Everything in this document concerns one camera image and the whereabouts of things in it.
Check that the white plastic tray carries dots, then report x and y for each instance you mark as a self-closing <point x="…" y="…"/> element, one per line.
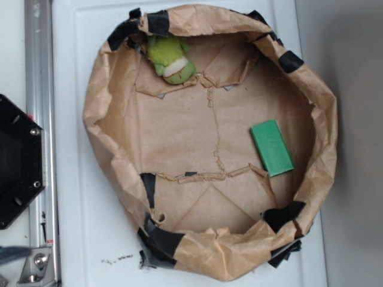
<point x="98" y="246"/>

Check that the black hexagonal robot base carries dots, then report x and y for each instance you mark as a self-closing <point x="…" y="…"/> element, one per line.
<point x="21" y="161"/>

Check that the aluminium extrusion rail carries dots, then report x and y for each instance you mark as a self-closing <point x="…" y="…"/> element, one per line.
<point x="43" y="211"/>

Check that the green plush animal toy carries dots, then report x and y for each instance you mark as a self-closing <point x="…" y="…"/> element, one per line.
<point x="167" y="54"/>

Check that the brown paper bag tray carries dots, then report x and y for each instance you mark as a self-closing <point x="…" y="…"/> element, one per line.
<point x="181" y="158"/>

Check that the metal corner bracket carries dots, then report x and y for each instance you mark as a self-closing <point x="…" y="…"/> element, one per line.
<point x="38" y="268"/>

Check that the green rectangular block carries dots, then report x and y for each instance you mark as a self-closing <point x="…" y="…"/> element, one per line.
<point x="271" y="148"/>

